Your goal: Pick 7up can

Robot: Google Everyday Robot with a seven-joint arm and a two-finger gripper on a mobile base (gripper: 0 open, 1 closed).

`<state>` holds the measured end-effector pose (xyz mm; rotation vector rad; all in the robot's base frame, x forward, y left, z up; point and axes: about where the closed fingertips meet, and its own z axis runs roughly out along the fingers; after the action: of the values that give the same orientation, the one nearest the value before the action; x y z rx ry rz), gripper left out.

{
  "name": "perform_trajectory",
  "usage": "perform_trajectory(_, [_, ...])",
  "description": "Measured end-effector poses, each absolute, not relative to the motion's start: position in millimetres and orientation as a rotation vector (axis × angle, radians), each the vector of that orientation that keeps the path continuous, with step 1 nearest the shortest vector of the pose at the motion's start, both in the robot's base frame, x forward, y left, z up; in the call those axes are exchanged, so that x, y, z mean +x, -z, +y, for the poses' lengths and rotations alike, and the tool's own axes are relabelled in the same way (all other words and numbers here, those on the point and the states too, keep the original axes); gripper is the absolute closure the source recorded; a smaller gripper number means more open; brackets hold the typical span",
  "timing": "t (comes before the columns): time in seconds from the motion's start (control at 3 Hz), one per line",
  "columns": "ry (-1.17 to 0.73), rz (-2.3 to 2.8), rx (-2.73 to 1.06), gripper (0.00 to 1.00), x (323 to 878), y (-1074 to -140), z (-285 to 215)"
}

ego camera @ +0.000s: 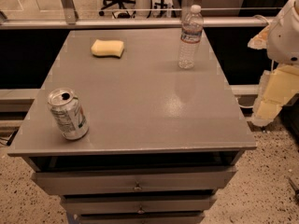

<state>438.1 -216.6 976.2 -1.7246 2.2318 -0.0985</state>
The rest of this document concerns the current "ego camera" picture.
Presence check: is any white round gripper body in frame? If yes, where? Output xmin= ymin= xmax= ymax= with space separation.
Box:
xmin=267 ymin=0 xmax=299 ymax=64

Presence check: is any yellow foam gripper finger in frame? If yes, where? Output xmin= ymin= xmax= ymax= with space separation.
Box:
xmin=251 ymin=63 xmax=299 ymax=127
xmin=248 ymin=25 xmax=270 ymax=49

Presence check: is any silver green 7up can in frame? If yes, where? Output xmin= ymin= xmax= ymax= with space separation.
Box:
xmin=48 ymin=88 xmax=89 ymax=140

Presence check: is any clear plastic water bottle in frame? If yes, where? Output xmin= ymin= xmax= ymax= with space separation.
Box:
xmin=178 ymin=5 xmax=204 ymax=69

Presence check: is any grey top drawer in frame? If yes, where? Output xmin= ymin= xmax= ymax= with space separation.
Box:
xmin=32 ymin=166 xmax=236 ymax=195

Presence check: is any grey drawer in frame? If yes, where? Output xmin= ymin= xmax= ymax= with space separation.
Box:
xmin=62 ymin=194 xmax=216 ymax=215
xmin=32 ymin=166 xmax=236 ymax=195
xmin=78 ymin=212 xmax=205 ymax=224

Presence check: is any grey drawer cabinet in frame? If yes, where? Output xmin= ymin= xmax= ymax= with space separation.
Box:
xmin=7 ymin=27 xmax=258 ymax=224

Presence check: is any grey middle drawer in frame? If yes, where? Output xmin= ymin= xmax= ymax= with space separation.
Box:
xmin=62 ymin=194 xmax=216 ymax=215

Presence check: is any yellow sponge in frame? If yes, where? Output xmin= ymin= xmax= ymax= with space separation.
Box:
xmin=91 ymin=39 xmax=124 ymax=58

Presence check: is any grey bottom drawer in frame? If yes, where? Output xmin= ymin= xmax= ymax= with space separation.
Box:
xmin=78 ymin=212 xmax=205 ymax=224

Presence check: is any white cable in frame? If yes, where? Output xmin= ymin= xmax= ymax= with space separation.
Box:
xmin=252 ymin=14 xmax=271 ymax=26

